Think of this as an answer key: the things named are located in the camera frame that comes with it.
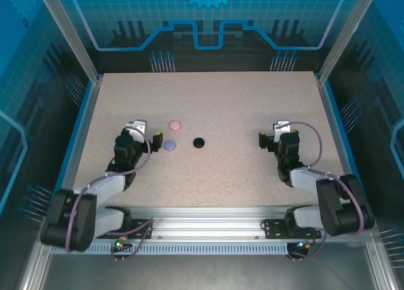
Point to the table side rail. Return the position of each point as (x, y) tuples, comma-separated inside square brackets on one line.
[(88, 113), (336, 129)]

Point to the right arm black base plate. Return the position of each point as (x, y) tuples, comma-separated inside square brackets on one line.
[(274, 228)]

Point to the right aluminium frame post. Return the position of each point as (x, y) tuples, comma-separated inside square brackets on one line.
[(346, 34)]

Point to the right connector board with leds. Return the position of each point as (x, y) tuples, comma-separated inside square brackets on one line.
[(304, 245)]

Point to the right table side rail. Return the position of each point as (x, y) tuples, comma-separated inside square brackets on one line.
[(336, 129)]

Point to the purple earbud charging case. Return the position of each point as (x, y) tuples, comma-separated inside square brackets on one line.
[(169, 145)]

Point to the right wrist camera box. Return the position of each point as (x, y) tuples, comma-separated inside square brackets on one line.
[(281, 127)]

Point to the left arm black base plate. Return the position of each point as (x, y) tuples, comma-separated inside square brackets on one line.
[(140, 227)]

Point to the left connector board with leds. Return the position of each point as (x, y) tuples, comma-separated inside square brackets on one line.
[(120, 244)]

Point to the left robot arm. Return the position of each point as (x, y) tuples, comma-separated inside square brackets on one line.
[(69, 220)]

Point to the aluminium frame post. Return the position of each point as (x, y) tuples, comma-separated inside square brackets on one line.
[(71, 34), (346, 34)]

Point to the aluminium mounting rail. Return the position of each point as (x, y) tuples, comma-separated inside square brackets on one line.
[(205, 220)]

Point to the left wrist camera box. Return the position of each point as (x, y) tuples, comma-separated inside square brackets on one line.
[(137, 127)]

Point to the black earbud charging case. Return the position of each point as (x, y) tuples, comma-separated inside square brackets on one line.
[(199, 141)]

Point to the left aluminium frame post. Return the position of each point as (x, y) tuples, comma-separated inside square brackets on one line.
[(71, 34)]

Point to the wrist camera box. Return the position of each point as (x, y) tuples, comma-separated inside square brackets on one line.
[(281, 127), (137, 127)]

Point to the left table side rail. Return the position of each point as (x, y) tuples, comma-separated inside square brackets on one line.
[(88, 113)]

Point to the connector board with leds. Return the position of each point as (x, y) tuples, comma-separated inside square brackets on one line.
[(304, 245), (120, 244)]

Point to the pink earbud charging case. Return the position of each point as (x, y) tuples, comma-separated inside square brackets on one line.
[(175, 125)]

